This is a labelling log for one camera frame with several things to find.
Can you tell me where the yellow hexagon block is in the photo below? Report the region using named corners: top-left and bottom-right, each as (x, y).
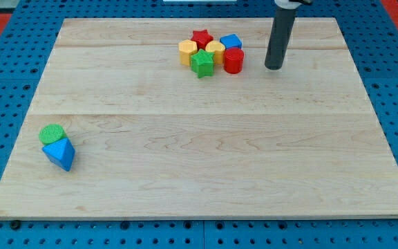
top-left (178, 39), bottom-right (198, 66)

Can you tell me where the light wooden board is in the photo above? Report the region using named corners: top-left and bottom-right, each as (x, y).
top-left (0, 18), bottom-right (398, 221)

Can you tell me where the white rod mount collar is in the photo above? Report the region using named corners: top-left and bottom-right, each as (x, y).
top-left (274, 0), bottom-right (313, 10)

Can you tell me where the blue cube block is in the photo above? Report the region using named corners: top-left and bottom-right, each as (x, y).
top-left (219, 34), bottom-right (243, 49)

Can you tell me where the green cylinder block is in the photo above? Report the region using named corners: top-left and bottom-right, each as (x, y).
top-left (39, 124), bottom-right (67, 145)

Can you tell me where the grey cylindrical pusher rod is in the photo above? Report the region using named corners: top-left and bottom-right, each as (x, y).
top-left (265, 7), bottom-right (297, 70)

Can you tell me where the red cylinder block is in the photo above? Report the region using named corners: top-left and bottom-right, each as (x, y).
top-left (224, 47), bottom-right (245, 74)

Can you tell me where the red star block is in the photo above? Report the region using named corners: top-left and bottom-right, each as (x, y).
top-left (191, 29), bottom-right (214, 50)

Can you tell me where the yellow heart block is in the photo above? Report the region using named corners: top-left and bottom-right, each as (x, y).
top-left (205, 41), bottom-right (226, 64)

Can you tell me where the green star block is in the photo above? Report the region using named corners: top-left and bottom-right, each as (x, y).
top-left (191, 49), bottom-right (214, 78)

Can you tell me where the blue triangle block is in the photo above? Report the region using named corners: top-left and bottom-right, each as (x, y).
top-left (42, 138), bottom-right (75, 172)

